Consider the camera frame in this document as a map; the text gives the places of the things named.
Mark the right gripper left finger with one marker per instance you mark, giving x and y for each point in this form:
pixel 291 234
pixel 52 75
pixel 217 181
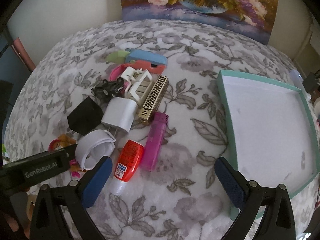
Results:
pixel 48 221

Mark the black toy car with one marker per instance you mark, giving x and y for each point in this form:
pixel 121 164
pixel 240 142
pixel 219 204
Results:
pixel 108 90

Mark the gold black patterned lighter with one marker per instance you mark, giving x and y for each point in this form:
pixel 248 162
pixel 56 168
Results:
pixel 153 100

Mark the teal shallow box tray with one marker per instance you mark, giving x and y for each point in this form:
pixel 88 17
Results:
pixel 271 132

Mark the white plastic clip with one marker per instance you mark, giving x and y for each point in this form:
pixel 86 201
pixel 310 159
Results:
pixel 138 84

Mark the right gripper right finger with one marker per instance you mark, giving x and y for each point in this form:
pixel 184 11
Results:
pixel 248 196

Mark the green foam piece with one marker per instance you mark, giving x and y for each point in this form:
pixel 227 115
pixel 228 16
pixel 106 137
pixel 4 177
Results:
pixel 118 57

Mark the blue red foam toy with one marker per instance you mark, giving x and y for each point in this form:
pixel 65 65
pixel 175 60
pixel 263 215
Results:
pixel 146 60

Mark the floral grey tablecloth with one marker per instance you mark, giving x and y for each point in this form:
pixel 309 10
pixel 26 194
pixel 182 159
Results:
pixel 182 198

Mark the pink rolled mat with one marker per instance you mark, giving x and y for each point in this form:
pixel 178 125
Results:
pixel 22 53

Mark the red white glue bottle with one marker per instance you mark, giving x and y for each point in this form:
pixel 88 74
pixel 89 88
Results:
pixel 126 166

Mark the white charger plug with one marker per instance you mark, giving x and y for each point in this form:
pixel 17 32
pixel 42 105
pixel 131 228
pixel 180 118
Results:
pixel 119 115

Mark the black charger cube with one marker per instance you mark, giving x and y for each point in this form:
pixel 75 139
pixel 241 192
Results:
pixel 85 117

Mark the floral painting canvas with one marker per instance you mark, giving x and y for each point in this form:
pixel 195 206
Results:
pixel 251 18

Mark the dark teal cabinet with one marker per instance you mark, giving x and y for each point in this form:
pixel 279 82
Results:
pixel 14 97

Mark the white plastic ring band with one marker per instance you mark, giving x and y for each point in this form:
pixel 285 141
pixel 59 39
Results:
pixel 92 147

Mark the pink translucent lighter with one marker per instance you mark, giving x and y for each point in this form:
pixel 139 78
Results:
pixel 154 141

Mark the orange pink toy figure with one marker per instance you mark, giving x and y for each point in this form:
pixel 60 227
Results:
pixel 64 141

